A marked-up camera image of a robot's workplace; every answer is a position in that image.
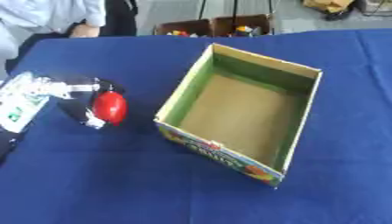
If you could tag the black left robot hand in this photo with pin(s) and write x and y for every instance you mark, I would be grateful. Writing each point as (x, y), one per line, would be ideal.
(76, 102)

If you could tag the red oval toy fruit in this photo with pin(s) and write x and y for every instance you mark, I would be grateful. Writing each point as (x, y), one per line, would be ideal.
(109, 107)

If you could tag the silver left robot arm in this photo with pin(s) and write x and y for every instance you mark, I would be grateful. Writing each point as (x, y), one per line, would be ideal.
(20, 99)

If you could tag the brown cardboard box of toys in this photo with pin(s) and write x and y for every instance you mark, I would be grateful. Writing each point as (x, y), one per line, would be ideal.
(242, 25)
(184, 28)

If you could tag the cardboard box with green inside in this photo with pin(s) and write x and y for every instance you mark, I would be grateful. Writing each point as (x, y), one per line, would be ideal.
(240, 113)

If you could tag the person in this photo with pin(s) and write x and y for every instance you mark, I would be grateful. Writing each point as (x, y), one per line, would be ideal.
(46, 17)

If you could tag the black tripod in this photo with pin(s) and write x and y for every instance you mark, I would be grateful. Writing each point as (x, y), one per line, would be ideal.
(235, 11)

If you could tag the yellow bag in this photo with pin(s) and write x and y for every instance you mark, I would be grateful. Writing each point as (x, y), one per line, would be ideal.
(329, 5)

